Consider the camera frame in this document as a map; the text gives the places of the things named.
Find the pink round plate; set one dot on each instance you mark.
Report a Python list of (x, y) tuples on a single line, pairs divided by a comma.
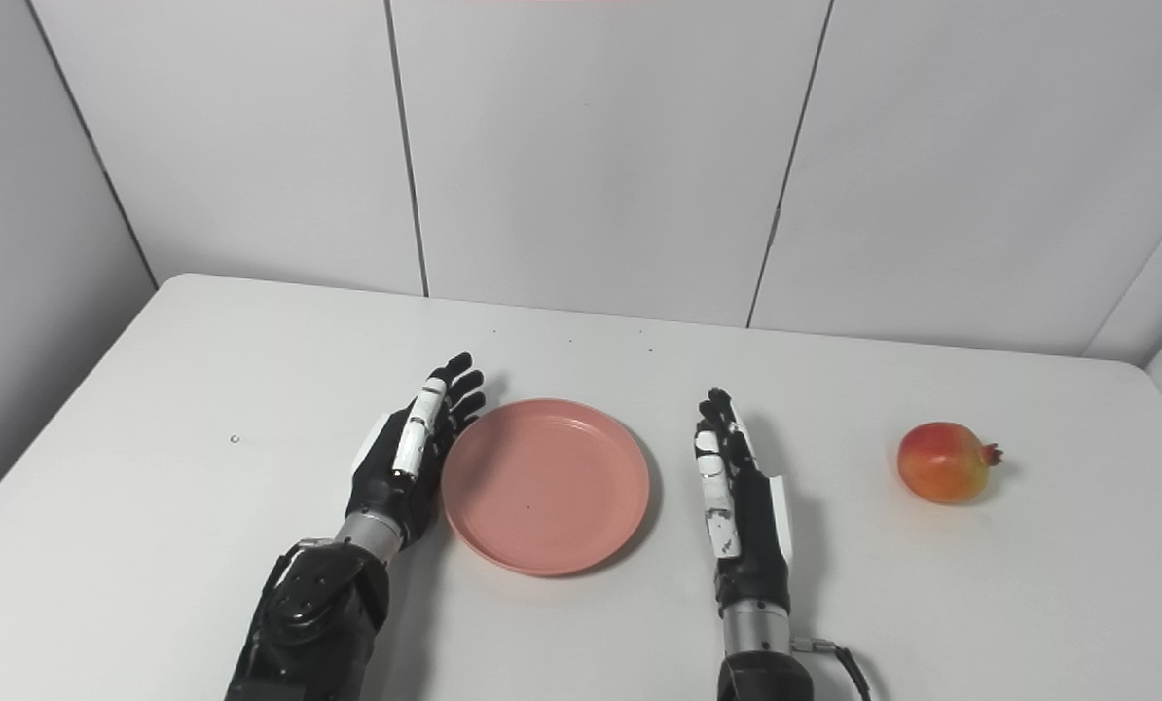
[(546, 486)]

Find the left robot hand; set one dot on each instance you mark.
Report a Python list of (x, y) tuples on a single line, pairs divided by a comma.
[(406, 477)]

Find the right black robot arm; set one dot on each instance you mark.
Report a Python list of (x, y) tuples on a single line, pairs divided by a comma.
[(758, 652)]

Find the red yellow pomegranate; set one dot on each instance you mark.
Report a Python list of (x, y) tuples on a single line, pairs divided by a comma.
[(943, 462)]

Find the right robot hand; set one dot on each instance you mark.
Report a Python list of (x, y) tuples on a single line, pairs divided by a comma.
[(746, 526)]

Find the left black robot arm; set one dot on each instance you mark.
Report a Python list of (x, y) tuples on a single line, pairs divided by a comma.
[(318, 613)]

